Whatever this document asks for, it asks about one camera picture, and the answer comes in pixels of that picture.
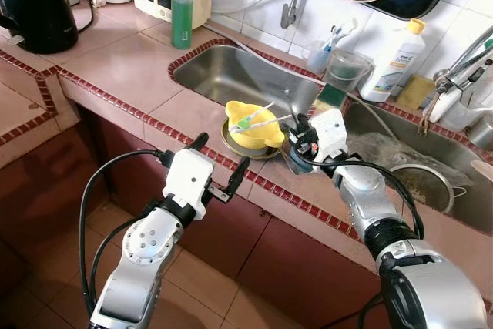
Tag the stainless steel bowl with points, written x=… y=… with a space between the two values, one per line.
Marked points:
x=266 y=153

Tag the yellow plastic bowl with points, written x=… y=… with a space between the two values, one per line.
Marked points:
x=254 y=136

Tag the green white plastic utensil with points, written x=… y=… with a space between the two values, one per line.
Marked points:
x=262 y=122
x=243 y=122

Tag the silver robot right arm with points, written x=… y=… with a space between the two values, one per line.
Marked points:
x=370 y=202

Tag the green yellow sponge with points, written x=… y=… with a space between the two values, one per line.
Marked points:
x=333 y=96

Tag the green scouring pad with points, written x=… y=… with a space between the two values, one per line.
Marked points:
x=347 y=78

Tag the clear plastic bag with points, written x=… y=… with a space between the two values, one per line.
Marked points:
x=385 y=152

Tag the pale blue toothbrush cup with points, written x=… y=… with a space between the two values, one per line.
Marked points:
x=317 y=59

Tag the clear plastic cup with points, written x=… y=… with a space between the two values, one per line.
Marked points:
x=347 y=63

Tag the dark red cabinet front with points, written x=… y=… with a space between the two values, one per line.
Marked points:
x=293 y=267

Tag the white blue toothbrush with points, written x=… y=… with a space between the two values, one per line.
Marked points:
x=339 y=35

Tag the white detergent bottle yellow cap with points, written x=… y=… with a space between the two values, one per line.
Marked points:
x=393 y=63

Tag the green dish soap bottle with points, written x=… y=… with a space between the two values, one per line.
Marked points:
x=182 y=21

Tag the yellow sponge cloth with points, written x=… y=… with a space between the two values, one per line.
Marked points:
x=416 y=92

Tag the steel faucet white sprayer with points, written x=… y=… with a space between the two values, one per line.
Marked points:
x=441 y=105

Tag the small steel cup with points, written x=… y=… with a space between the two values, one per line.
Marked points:
x=481 y=135

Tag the black electric kettle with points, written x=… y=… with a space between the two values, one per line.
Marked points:
x=35 y=5

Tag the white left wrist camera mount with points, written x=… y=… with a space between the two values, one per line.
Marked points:
x=189 y=179

